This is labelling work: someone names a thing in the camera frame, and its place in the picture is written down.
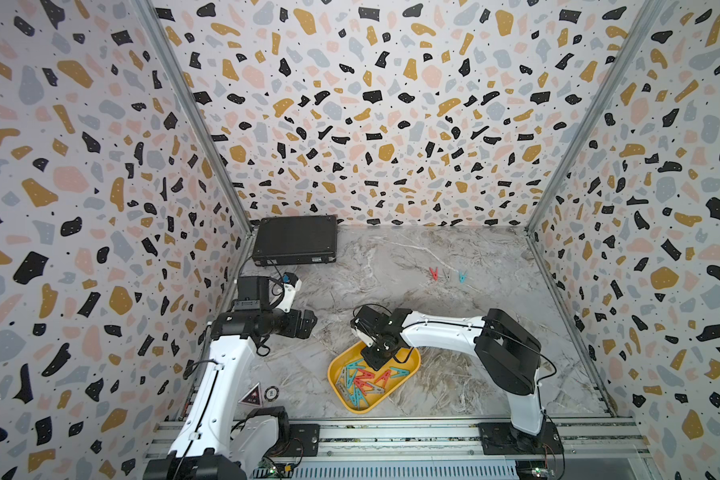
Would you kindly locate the triangular warning sticker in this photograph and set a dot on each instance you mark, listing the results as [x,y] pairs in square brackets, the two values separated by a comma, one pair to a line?
[253,397]

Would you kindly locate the yellow plastic storage box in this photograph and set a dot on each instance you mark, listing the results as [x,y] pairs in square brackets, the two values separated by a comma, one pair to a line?
[361,401]

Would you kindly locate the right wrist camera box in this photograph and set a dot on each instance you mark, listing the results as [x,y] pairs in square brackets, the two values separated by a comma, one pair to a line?
[368,322]

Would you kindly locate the right aluminium corner post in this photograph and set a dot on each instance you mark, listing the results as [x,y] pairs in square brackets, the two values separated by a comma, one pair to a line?
[645,18]

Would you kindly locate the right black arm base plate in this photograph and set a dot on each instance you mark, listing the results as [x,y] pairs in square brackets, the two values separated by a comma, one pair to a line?
[502,438]

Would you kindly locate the round black sticker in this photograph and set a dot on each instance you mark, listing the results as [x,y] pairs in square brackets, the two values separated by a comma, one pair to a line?
[271,393]

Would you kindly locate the left aluminium corner post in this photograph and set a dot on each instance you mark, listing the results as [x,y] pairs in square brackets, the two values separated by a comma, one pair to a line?
[145,12]

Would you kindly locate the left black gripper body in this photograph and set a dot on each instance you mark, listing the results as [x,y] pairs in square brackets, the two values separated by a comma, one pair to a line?
[287,323]

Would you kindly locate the red clothespin in box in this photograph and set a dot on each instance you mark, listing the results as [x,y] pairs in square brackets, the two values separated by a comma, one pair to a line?
[363,378]

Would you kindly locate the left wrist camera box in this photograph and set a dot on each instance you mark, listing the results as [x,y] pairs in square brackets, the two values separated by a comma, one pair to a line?
[290,284]

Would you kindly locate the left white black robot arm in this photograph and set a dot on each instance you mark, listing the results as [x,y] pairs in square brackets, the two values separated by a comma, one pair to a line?
[211,444]

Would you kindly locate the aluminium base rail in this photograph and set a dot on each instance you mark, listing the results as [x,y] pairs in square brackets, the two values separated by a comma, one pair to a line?
[448,448]

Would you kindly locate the aluminium corner post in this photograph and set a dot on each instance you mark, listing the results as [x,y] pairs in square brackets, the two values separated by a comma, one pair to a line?
[145,12]
[645,18]

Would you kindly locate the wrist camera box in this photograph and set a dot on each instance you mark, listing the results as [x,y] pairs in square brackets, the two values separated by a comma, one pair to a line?
[368,322]
[290,284]

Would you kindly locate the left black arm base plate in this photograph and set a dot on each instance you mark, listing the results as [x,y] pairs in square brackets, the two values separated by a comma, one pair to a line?
[301,441]

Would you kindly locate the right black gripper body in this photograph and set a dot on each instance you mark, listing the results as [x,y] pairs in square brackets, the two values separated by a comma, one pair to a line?
[374,354]

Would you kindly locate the black flat case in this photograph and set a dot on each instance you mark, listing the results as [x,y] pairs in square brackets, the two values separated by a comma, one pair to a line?
[297,240]

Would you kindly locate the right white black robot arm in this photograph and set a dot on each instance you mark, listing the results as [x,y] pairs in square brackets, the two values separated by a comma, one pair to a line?
[508,352]

